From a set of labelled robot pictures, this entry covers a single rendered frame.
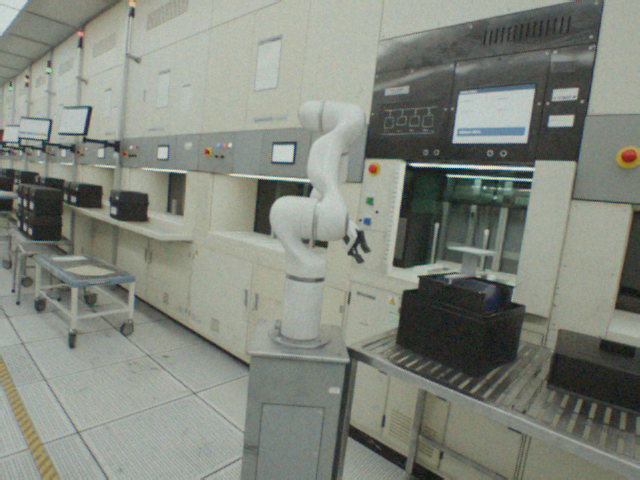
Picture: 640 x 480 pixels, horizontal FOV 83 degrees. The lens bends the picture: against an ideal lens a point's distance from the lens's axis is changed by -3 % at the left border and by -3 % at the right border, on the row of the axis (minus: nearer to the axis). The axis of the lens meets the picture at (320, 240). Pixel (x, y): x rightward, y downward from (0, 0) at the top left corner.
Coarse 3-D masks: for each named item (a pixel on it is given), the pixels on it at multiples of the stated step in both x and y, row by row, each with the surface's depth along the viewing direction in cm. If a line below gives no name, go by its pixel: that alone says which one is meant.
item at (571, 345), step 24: (576, 336) 111; (552, 360) 109; (576, 360) 93; (600, 360) 93; (624, 360) 94; (552, 384) 96; (576, 384) 93; (600, 384) 90; (624, 384) 88; (624, 408) 88
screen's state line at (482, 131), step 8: (464, 128) 149; (472, 128) 147; (480, 128) 145; (488, 128) 143; (496, 128) 141; (504, 128) 139; (512, 128) 137; (520, 128) 136; (456, 136) 152; (496, 136) 141
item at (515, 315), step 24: (408, 312) 115; (432, 312) 108; (456, 312) 103; (504, 312) 103; (408, 336) 115; (432, 336) 108; (456, 336) 103; (480, 336) 97; (504, 336) 106; (456, 360) 102; (480, 360) 98; (504, 360) 109
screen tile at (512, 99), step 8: (496, 96) 141; (504, 96) 139; (512, 96) 137; (520, 96) 135; (528, 96) 134; (496, 104) 141; (504, 104) 139; (512, 104) 137; (520, 104) 135; (528, 104) 134; (496, 112) 141; (504, 112) 139; (512, 112) 137; (520, 112) 136; (496, 120) 141; (504, 120) 139; (512, 120) 137; (520, 120) 136
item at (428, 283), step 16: (464, 256) 114; (464, 272) 114; (480, 272) 120; (432, 288) 112; (448, 288) 108; (464, 288) 103; (512, 288) 114; (448, 304) 108; (464, 304) 104; (480, 304) 101
